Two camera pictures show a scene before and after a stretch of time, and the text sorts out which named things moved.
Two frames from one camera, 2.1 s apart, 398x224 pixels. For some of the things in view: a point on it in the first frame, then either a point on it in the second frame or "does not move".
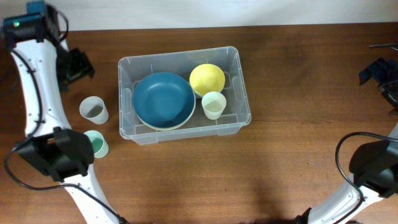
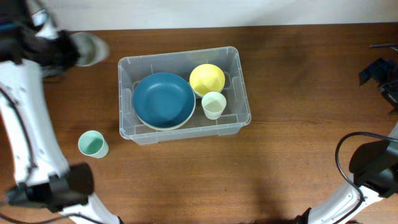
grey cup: (93, 109) → (91, 49)
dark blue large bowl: (163, 100) does not move
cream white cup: (213, 104) does not move
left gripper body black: (73, 65) → (65, 53)
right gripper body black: (386, 74) does not move
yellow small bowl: (206, 78) does not move
